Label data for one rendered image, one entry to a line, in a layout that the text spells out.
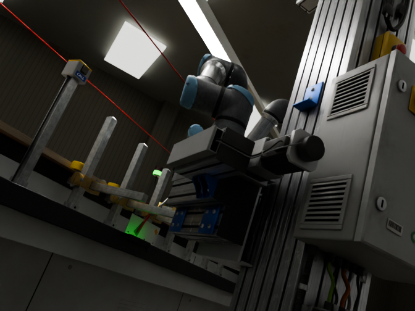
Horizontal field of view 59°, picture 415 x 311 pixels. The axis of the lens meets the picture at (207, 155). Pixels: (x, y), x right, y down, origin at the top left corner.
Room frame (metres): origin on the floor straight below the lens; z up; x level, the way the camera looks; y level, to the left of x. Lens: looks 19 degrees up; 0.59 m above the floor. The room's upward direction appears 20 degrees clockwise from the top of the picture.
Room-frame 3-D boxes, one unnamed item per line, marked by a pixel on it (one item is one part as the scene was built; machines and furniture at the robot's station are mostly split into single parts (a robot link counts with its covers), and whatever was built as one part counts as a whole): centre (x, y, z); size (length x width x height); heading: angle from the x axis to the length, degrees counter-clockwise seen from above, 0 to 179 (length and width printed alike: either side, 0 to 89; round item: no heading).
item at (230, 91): (1.20, -0.03, 1.20); 0.13 x 0.12 x 0.14; 91
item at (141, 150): (1.76, 0.32, 0.89); 0.03 x 0.03 x 0.48; 57
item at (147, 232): (1.93, 0.18, 0.75); 0.26 x 0.01 x 0.10; 147
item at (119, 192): (1.53, 0.35, 0.82); 0.43 x 0.03 x 0.04; 57
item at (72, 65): (1.33, 0.60, 1.18); 0.07 x 0.07 x 0.08; 57
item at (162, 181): (1.97, 0.18, 0.87); 0.03 x 0.03 x 0.48; 57
